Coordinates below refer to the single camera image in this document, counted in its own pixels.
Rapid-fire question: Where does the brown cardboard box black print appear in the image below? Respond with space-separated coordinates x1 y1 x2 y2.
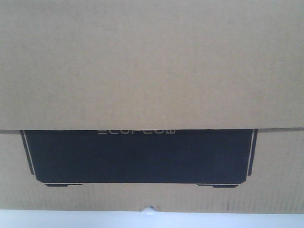
0 0 304 213

